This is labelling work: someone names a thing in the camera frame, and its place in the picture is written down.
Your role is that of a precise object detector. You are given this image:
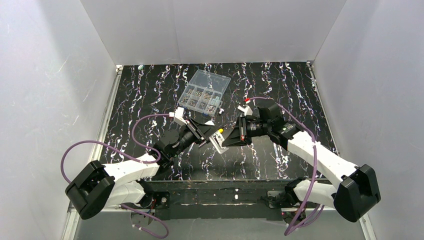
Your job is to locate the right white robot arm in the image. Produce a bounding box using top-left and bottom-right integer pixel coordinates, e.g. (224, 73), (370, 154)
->
(221, 102), (381, 223)

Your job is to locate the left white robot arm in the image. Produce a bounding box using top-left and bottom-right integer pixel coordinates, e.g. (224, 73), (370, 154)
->
(65, 118), (220, 220)

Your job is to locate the clear plastic screw organizer box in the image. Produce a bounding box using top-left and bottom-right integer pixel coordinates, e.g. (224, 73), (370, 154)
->
(178, 69), (231, 117)

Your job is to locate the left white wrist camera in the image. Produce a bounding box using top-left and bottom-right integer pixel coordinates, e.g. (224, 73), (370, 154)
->
(168, 106), (187, 126)

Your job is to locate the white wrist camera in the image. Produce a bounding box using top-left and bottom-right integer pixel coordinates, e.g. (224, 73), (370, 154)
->
(168, 106), (187, 126)
(237, 98), (253, 116)

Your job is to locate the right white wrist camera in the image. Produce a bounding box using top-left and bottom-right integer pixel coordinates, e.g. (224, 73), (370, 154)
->
(237, 98), (253, 116)

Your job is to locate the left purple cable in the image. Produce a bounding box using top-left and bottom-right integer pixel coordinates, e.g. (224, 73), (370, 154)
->
(60, 113), (176, 239)

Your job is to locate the purple cable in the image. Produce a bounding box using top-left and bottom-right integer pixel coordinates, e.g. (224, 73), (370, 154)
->
(248, 96), (326, 237)
(60, 113), (176, 239)

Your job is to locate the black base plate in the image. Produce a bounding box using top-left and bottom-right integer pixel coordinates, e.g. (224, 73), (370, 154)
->
(140, 180), (300, 221)

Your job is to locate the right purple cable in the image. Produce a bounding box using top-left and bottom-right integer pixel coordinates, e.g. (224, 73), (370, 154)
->
(248, 96), (326, 237)

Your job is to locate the aluminium rail frame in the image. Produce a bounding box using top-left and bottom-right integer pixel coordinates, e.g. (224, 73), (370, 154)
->
(67, 64), (377, 240)

